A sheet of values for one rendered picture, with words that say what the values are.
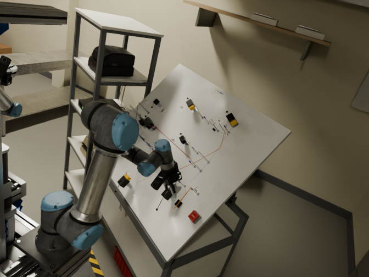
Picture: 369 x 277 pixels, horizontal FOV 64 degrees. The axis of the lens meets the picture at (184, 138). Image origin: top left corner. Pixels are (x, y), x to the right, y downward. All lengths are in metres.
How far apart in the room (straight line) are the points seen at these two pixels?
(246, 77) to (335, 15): 1.25
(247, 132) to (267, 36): 2.46
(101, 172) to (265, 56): 3.40
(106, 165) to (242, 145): 1.00
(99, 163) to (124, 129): 0.16
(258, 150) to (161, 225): 0.73
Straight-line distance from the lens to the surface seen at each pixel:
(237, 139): 1.85
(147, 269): 2.09
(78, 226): 1.15
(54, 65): 4.44
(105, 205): 2.52
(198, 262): 2.04
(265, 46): 4.17
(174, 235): 1.78
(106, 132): 1.00
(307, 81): 4.13
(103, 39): 2.24
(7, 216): 1.43
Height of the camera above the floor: 2.21
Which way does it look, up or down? 26 degrees down
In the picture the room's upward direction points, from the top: 16 degrees clockwise
